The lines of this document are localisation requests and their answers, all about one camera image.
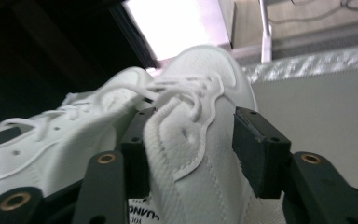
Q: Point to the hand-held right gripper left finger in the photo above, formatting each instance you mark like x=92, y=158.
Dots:
x=135, y=155

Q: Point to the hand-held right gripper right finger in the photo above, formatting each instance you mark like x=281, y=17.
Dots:
x=258, y=152

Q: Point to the white sneaker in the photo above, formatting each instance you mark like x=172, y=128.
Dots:
x=59, y=146
x=195, y=124

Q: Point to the metal shoe rack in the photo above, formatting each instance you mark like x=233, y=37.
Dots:
x=317, y=118

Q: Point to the black curtain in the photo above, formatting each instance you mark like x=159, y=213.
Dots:
x=43, y=46

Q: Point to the white desk frame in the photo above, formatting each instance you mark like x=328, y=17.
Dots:
x=265, y=34

